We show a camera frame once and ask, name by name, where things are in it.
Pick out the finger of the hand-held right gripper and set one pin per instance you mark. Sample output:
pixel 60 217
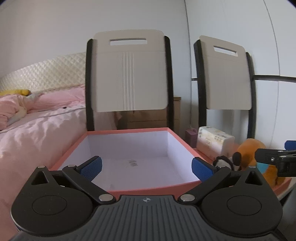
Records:
pixel 290 145
pixel 270 157

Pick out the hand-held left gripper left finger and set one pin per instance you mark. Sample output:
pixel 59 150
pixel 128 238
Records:
pixel 92 168

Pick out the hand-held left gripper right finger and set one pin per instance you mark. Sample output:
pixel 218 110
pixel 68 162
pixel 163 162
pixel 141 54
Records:
pixel 201 170

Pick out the orange plush toy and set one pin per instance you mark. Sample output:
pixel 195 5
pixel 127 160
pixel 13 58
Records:
pixel 251 145

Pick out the white tissue pack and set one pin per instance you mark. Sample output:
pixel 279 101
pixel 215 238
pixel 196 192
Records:
pixel 212 141

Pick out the pink cardboard box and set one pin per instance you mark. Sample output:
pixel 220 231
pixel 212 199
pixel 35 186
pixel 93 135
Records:
pixel 138 190

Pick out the small purple box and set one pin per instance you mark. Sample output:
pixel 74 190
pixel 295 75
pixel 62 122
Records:
pixel 190 138

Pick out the pink duvet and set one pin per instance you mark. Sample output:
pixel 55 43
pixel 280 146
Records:
pixel 34 139

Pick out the wooden nightstand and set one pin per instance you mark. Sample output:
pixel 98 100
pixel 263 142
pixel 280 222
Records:
pixel 148 118

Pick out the pink pillow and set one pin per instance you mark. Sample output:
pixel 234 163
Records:
pixel 60 98

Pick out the pastel cloth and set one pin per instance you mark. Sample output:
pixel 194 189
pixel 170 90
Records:
pixel 22 111

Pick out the cream quilted headboard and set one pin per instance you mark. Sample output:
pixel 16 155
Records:
pixel 46 71

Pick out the yellow plush toy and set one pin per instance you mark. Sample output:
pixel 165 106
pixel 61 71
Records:
pixel 16 92

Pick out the beige chair with black frame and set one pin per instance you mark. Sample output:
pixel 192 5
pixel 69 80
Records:
pixel 129 76
pixel 229 78

